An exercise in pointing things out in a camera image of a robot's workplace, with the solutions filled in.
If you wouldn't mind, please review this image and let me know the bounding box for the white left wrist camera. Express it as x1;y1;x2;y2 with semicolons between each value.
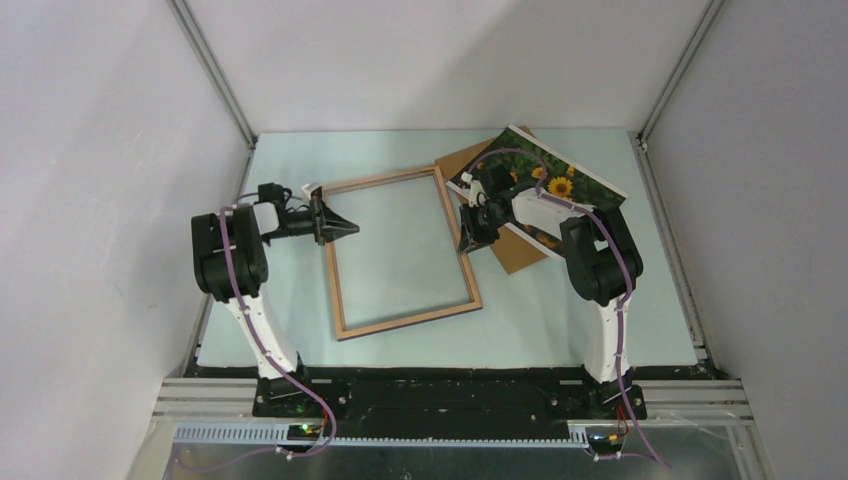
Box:
301;183;324;203

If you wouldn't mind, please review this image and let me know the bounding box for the sunflower photo print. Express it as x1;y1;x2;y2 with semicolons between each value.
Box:
447;125;628;257

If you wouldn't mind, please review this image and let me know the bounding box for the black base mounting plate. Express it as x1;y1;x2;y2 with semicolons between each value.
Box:
252;367;647;439

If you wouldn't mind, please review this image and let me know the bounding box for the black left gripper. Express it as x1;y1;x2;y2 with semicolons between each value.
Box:
264;196;359;247

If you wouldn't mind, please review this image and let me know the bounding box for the grey cable duct strip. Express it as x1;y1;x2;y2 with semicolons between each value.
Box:
173;422;589;449

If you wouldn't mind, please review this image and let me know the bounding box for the wooden picture frame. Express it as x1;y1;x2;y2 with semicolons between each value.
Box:
319;165;484;342

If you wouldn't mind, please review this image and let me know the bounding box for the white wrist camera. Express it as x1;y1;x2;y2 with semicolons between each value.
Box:
460;172;488;207
301;183;324;203

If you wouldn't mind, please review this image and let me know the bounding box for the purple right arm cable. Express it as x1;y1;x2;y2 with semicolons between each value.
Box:
473;146;670;472

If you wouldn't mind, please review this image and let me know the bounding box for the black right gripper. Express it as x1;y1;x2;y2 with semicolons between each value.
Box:
458;202;507;255

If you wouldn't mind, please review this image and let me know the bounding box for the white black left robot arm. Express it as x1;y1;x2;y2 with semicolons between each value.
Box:
190;183;360;380

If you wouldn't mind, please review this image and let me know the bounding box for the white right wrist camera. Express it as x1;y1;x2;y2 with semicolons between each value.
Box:
460;172;488;207

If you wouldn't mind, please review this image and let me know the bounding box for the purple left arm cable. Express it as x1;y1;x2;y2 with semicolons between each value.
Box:
178;192;337;473

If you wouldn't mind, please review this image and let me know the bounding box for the aluminium enclosure rail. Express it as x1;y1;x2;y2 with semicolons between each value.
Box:
165;0;258;150

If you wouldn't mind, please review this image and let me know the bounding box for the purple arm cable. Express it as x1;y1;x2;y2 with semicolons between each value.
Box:
178;192;337;473
473;146;670;472

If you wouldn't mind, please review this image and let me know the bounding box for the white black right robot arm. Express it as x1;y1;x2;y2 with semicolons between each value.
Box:
458;167;644;418

